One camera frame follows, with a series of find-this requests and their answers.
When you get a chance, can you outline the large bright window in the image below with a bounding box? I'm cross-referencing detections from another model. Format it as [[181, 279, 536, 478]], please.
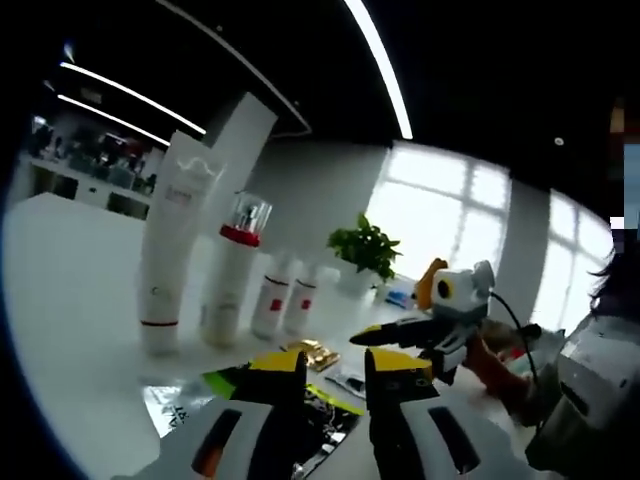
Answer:
[[367, 141, 617, 332]]

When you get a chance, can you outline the white chest device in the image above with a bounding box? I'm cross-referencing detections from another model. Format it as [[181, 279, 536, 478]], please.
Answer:
[[556, 317, 640, 424]]

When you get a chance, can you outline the person's head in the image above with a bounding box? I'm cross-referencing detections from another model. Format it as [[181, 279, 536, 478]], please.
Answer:
[[589, 249, 640, 324]]

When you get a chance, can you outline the pile of white packaging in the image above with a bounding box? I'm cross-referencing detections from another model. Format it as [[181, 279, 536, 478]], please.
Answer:
[[482, 319, 569, 374]]

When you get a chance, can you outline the row of office desks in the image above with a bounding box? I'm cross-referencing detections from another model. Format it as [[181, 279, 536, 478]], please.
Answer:
[[19, 114, 167, 222]]

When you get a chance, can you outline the small white skincare spray bottle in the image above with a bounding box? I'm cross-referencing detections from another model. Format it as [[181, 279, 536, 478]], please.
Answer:
[[283, 259, 320, 336], [251, 252, 292, 341]]

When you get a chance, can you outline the white skincare tube red stripe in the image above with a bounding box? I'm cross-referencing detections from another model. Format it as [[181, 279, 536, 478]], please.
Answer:
[[138, 129, 227, 357]]

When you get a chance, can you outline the gold skincare sachet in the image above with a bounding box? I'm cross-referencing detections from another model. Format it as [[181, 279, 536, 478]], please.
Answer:
[[279, 337, 342, 372]]

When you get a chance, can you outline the orange object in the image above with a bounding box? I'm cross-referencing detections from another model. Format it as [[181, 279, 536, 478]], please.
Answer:
[[413, 257, 450, 312]]

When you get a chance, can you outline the blue packet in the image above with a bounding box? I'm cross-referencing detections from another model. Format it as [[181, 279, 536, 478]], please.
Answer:
[[386, 285, 420, 307]]

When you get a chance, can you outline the green potted plant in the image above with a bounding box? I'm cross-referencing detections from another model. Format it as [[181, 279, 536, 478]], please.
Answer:
[[326, 212, 404, 299]]

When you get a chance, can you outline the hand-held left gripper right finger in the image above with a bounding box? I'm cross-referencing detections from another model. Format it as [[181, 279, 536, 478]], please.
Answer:
[[363, 348, 536, 480]]

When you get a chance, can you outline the red collar skincare bottle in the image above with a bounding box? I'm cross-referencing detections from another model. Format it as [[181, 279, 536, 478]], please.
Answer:
[[199, 189, 274, 349]]

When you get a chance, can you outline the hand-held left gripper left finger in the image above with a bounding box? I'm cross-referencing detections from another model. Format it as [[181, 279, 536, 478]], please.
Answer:
[[112, 349, 309, 480]]

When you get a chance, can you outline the long ceiling light strip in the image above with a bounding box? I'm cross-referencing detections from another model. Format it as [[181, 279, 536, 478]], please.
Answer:
[[343, 0, 415, 141]]

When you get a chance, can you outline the person's right hand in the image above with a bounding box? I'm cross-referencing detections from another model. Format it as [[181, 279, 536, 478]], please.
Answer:
[[467, 333, 532, 409]]

